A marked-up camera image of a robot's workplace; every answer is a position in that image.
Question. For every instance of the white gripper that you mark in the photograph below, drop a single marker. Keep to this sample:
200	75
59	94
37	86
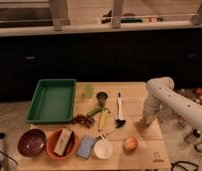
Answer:
147	118

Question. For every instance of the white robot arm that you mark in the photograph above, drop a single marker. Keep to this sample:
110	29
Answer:
161	90

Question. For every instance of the black metal ladle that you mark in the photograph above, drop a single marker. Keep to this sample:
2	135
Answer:
119	124

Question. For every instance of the yellow banana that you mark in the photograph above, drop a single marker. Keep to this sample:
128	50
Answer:
102	118

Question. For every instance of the spice bottle with dark cap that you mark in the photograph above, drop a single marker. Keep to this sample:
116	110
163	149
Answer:
192	136

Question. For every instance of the metal measuring cup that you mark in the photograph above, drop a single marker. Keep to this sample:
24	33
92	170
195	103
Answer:
102	98

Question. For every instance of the green vegetable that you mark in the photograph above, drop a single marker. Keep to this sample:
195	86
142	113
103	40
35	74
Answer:
94	111

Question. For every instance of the white cup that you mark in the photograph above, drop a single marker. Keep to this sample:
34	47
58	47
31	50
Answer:
102	149

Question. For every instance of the green translucent cup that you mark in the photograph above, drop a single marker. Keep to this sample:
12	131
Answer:
88	91

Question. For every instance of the red grape bunch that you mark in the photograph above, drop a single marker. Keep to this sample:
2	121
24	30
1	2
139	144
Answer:
83	120

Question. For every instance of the blue sponge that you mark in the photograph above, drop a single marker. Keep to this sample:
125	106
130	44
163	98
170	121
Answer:
85	146

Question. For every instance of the wooden block in bowl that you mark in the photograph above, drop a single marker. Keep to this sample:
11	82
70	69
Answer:
62	141

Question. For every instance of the orange bowl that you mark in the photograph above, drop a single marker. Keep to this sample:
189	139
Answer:
70	149

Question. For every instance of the green plastic tray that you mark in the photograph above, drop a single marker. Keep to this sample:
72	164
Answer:
52	102

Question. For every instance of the dark purple bowl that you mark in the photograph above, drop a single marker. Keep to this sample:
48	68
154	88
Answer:
32	143

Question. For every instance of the white handled spatula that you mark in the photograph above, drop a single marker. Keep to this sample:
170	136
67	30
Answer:
120	112

